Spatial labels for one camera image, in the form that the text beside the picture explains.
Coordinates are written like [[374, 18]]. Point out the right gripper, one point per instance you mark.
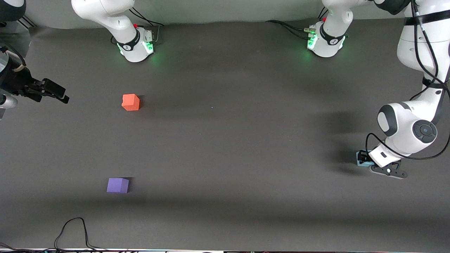
[[18, 83]]

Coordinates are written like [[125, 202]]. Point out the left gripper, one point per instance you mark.
[[361, 155]]

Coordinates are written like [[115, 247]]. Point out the blue foam block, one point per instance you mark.
[[362, 162]]

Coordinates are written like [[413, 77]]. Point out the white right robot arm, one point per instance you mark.
[[105, 14]]

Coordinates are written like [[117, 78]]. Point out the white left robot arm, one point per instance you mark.
[[404, 123]]

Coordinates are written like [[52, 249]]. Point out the orange foam block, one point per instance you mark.
[[130, 102]]

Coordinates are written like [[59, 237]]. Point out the purple foam block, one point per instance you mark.
[[117, 186]]

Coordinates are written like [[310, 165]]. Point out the black floor rail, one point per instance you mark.
[[26, 22]]

